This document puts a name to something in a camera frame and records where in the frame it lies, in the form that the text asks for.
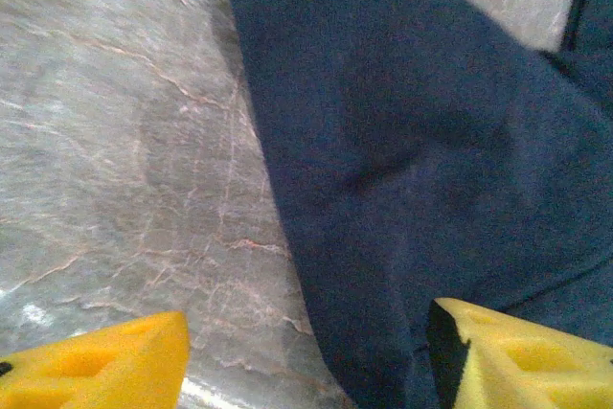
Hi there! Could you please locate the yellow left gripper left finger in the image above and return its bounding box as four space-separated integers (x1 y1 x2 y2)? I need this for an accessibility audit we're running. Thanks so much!
0 310 192 409

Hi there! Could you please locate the navy blue garment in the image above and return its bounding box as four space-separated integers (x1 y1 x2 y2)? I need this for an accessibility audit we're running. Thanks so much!
213 0 613 409

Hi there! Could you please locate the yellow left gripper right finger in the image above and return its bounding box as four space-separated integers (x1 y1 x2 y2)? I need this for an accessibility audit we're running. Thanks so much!
426 297 613 409

